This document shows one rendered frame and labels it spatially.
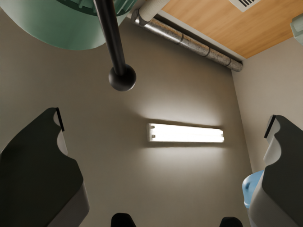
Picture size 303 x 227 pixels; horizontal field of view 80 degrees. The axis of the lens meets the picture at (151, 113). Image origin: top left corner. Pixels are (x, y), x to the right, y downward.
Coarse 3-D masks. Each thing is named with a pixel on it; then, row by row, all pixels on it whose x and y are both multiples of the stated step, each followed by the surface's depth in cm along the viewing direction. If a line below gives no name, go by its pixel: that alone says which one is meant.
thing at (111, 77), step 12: (96, 0) 12; (108, 0) 12; (96, 12) 14; (108, 12) 13; (108, 24) 14; (108, 36) 15; (108, 48) 17; (120, 48) 17; (120, 60) 19; (120, 72) 21; (132, 72) 22; (120, 84) 22; (132, 84) 22
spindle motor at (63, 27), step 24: (0, 0) 22; (24, 0) 20; (48, 0) 19; (72, 0) 19; (120, 0) 21; (24, 24) 23; (48, 24) 22; (72, 24) 22; (96, 24) 23; (72, 48) 27
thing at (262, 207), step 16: (272, 128) 10; (288, 128) 9; (272, 144) 9; (288, 144) 8; (272, 160) 9; (288, 160) 7; (272, 176) 7; (288, 176) 7; (256, 192) 7; (272, 192) 6; (288, 192) 6; (256, 208) 6; (272, 208) 6; (288, 208) 6; (256, 224) 7; (272, 224) 6; (288, 224) 5
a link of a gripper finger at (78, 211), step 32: (32, 128) 9; (0, 160) 7; (32, 160) 7; (64, 160) 7; (0, 192) 6; (32, 192) 6; (64, 192) 6; (0, 224) 5; (32, 224) 5; (64, 224) 6
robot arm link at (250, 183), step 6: (252, 174) 37; (258, 174) 36; (246, 180) 35; (252, 180) 34; (258, 180) 33; (246, 186) 34; (252, 186) 32; (246, 192) 33; (252, 192) 32; (246, 198) 34; (246, 204) 34; (252, 222) 33
